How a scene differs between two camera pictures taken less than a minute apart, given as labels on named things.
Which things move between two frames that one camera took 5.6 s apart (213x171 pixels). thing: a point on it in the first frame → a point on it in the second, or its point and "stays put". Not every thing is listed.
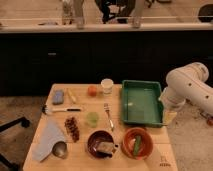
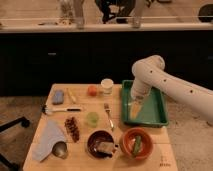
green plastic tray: x=141 y=103 stays put
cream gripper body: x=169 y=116 → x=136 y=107
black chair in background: x=116 y=10 stays put
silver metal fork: x=106 y=108 stays put
